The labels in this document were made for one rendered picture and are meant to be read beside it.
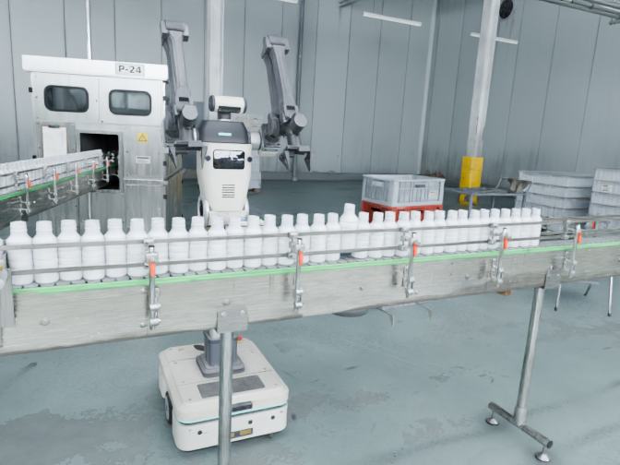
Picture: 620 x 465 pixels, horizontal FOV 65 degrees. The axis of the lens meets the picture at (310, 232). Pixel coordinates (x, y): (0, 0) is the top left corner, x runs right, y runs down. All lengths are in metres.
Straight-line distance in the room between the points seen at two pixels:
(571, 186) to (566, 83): 5.44
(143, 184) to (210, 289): 3.75
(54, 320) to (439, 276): 1.33
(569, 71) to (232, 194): 12.04
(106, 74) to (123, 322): 3.91
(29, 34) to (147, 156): 8.74
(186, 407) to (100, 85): 3.65
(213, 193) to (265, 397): 0.96
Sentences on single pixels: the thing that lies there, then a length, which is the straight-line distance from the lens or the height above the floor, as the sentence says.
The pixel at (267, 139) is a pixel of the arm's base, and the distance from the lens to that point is 2.33.
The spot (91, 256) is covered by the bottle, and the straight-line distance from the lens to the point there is 1.47.
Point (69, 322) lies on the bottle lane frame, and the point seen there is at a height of 0.89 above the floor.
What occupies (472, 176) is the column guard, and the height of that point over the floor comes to 0.66.
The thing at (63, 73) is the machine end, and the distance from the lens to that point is 5.33.
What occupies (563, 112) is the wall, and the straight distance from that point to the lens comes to 13.63.
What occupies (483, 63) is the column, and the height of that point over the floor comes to 3.13.
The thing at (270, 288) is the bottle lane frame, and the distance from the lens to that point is 1.59.
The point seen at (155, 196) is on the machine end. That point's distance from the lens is 5.19.
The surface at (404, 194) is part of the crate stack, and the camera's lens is 4.05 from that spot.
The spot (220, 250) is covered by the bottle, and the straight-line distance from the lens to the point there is 1.52.
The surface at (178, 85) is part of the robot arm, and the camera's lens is 2.05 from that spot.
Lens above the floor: 1.44
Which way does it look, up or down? 12 degrees down
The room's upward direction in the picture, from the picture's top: 3 degrees clockwise
